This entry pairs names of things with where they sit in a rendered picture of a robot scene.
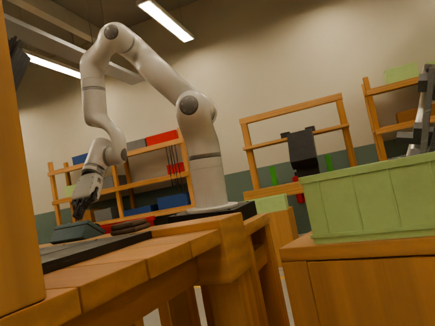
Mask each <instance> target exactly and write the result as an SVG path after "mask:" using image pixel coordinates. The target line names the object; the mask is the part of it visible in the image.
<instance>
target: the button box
mask: <svg viewBox="0 0 435 326"><path fill-rule="evenodd" d="M104 234H105V230H104V229H103V228H101V227H99V226H98V225H96V224H95V223H93V222H91V221H90V220H83V221H80V222H75V223H68V224H61V225H59V226H56V227H55V230H54V233H53V235H52V237H51V240H50V243H52V244H54V245H55V244H60V243H67V242H72V241H79V240H84V239H89V238H92V237H97V236H99V235H104Z"/></svg>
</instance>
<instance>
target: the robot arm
mask: <svg viewBox="0 0 435 326"><path fill-rule="evenodd" d="M115 53H118V54H120V55H121V56H123V57H124V58H126V59H127V60H128V61H129V62H130V63H131V64H132V65H133V66H134V67H135V68H136V69H137V70H138V72H139V73H140V75H141V76H142V77H143V78H144V79H145V80H146V81H147V82H149V83H150V84H151V85H152V86H153V87H154V88H155V89H156V90H158V91H159V92H160V93H161V94H162V95H163V96H164V97H165V98H166V99H167V100H169V101H170V102H171V103H172V104H173V105H174V106H175V113H176V118H177V123H178V125H179V129H180V131H181V134H182V136H183V139H184V141H185V144H186V148H187V152H188V160H189V165H190V174H191V179H192V187H193V192H194V200H195V207H194V208H190V209H187V210H186V212H187V213H206V212H215V211H220V210H226V209H229V208H233V207H236V206H238V202H228V198H227V189H226V185H225V176H224V172H223V163H222V159H221V150H220V146H219V140H218V137H217V134H216V132H215V129H214V125H213V123H214V122H215V120H216V117H217V108H216V105H215V104H214V102H213V101H212V100H211V99H210V98H208V97H207V96H206V95H204V94H203V93H201V92H200V91H198V90H197V89H196V88H195V87H194V86H193V85H191V84H190V83H189V82H187V81H186V80H185V79H184V78H183V77H182V76H181V75H179V74H178V73H177V72H176V71H175V70H174V69H173V68H171V67H170V66H169V65H168V64H167V63H166V62H165V61H164V60H163V59H162V58H161V57H160V56H159V55H158V54H157V53H156V52H155V51H154V50H153V49H152V48H151V47H150V46H149V45H148V44H147V43H145V42H144V41H143V40H142V39H141V38H140V37H138V35H136V34H135V33H134V32H133V31H131V30H130V29H129V28H128V27H127V26H125V25H123V24H122V23H119V22H112V23H108V24H106V25H104V26H103V27H102V28H101V29H100V31H99V33H98V37H97V39H96V41H95V43H94V44H93V46H92V47H91V48H90V49H88V50H87V51H86V52H85V53H84V54H83V56H82V57H81V59H80V82H81V90H82V104H83V112H84V120H85V123H86V124H87V125H88V126H91V127H98V128H101V129H104V130H105V131H106V132H107V133H108V135H109V137H110V139H111V141H110V140H108V139H106V138H96V139H94V140H93V143H92V145H91V148H90V150H89V153H88V155H87V158H86V160H85V163H84V166H83V168H82V171H81V174H82V176H81V177H80V179H79V181H78V182H77V184H76V186H75V189H74V191H73V193H72V197H71V199H72V203H71V204H72V205H73V206H75V209H74V212H73V215H72V217H74V218H75V219H77V220H82V218H83V216H84V213H85V210H86V209H87V207H88V205H89V204H90V203H92V202H96V201H98V200H99V198H100V194H101V191H102V186H103V181H104V176H105V174H106V170H107V168H108V167H109V166H117V165H122V164H124V163H125V162H126V160H127V157H128V152H127V145H126V138H125V135H124V133H123V131H122V130H121V128H120V127H119V126H118V125H117V124H116V123H114V121H112V120H111V119H110V118H109V117H108V115H107V103H106V86H105V76H104V74H105V71H106V69H107V68H108V65H109V62H110V59H111V57H112V55H113V54H115Z"/></svg>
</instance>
